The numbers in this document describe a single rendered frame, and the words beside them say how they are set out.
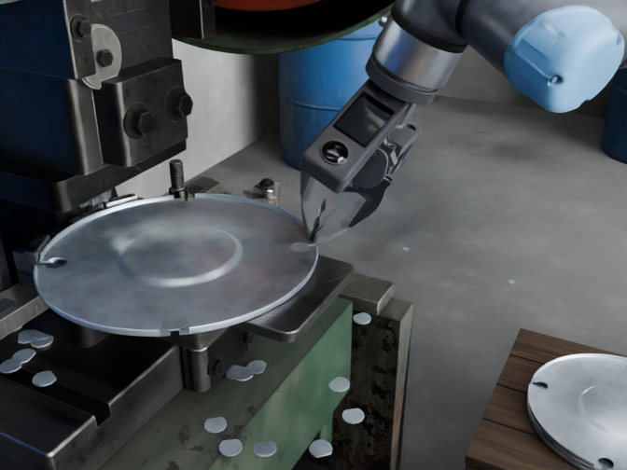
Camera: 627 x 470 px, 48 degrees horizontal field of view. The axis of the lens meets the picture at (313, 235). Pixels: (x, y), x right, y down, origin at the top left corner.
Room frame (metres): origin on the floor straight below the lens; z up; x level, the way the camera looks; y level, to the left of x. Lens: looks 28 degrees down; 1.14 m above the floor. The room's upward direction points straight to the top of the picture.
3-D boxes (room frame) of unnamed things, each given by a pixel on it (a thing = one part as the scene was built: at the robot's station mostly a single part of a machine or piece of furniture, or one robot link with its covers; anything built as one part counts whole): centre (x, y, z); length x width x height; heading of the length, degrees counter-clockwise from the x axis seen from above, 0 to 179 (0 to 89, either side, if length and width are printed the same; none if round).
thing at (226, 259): (0.64, 0.14, 0.78); 0.29 x 0.29 x 0.01
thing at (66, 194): (0.70, 0.26, 0.86); 0.20 x 0.16 x 0.05; 153
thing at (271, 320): (0.62, 0.10, 0.72); 0.25 x 0.14 x 0.14; 63
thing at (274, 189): (0.80, 0.06, 0.75); 0.03 x 0.03 x 0.10; 63
